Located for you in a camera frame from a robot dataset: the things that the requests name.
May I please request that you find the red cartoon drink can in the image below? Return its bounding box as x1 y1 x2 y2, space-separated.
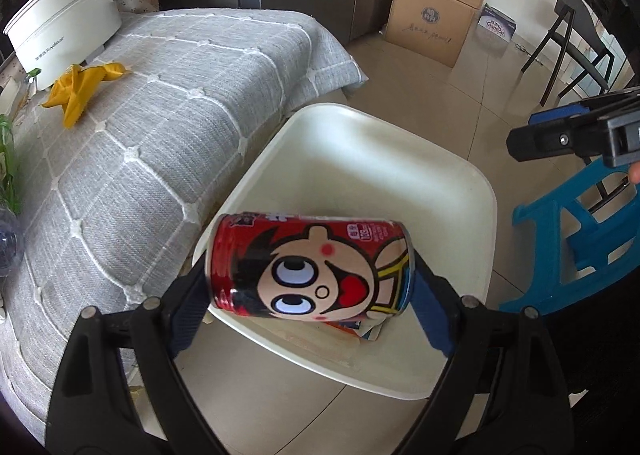
204 212 416 323

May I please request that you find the green onion rings bag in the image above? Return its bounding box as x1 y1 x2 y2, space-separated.
0 115 21 214

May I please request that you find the orange fish snack bag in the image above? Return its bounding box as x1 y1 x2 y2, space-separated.
326 319 386 341

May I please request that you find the white trash bin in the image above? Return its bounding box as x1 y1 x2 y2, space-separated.
215 103 497 401

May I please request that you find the person's right hand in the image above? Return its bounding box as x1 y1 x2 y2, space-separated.
628 162 640 184

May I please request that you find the black folding chair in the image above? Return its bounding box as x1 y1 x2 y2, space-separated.
520 0 618 108

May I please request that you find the blue plastic stool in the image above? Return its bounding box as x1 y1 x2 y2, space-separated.
500 159 639 315

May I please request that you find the small white blue box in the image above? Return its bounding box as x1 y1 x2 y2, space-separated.
477 4 516 42

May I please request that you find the lower cardboard box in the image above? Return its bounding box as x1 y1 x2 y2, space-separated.
384 0 475 68

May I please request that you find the clear crushed plastic bottle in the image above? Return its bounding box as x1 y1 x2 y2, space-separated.
0 206 25 279

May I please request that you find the grey checked tablecloth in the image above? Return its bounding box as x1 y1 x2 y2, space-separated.
1 8 366 440

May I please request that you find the white electric cooking pot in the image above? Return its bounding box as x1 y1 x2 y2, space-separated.
3 0 122 91

